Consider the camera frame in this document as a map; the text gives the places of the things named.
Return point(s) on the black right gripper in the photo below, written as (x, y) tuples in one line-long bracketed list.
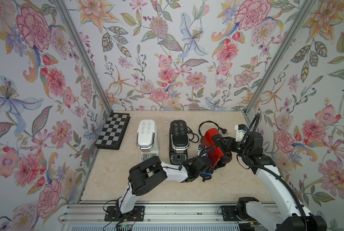
[(223, 141)]

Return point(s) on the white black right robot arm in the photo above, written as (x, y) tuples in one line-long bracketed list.
[(294, 215)]

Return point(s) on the red coffee machine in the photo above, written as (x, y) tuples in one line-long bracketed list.
[(219, 156)]

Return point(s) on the aluminium frame post right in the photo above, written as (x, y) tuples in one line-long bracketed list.
[(285, 45)]

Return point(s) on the aluminium frame post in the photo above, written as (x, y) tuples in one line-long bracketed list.
[(74, 34), (285, 45)]

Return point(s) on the aluminium frame post left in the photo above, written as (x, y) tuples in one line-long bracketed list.
[(74, 34)]

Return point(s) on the black white chessboard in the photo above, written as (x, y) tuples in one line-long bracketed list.
[(113, 132)]

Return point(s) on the black coffee machine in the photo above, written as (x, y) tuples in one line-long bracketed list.
[(178, 142)]

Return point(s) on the blue microfiber cloth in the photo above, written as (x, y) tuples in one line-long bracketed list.
[(207, 170)]

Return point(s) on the white coffee machine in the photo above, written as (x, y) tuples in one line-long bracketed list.
[(147, 139)]

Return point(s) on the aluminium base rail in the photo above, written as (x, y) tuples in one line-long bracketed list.
[(155, 216)]

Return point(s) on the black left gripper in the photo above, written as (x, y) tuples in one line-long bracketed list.
[(208, 167)]

